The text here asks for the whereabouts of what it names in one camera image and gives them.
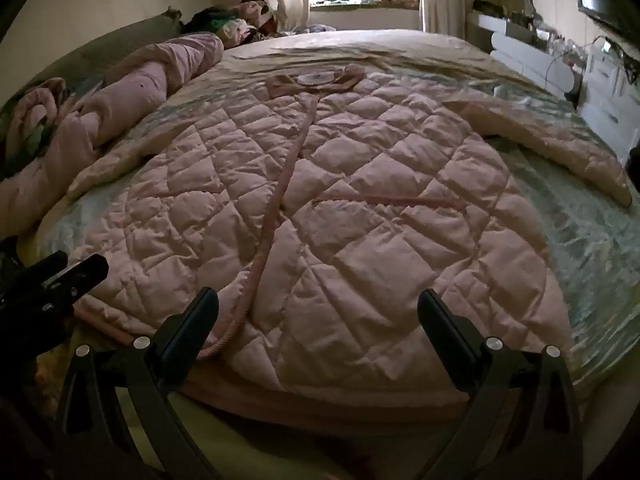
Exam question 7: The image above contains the pink quilted coat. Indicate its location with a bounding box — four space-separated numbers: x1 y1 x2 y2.
75 66 632 408

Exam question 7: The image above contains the pile of clothes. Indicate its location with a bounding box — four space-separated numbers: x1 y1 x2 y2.
180 0 278 50

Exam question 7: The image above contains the rolled pink duvet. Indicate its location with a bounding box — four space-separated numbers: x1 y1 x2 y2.
1 32 224 237

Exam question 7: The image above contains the floral pillow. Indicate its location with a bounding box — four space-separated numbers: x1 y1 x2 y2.
1 77 68 160

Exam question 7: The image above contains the green patterned bed sheet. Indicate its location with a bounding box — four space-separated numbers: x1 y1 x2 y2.
36 64 639 394

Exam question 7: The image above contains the dark green headboard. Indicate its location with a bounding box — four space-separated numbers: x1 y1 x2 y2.
22 6 182 91

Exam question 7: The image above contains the beige bed sheet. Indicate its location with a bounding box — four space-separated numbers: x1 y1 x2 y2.
206 29 511 84

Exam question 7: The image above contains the white drawer cabinet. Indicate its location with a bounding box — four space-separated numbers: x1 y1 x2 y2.
578 39 639 166

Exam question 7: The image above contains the white dresser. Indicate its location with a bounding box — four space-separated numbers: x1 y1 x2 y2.
466 0 587 106

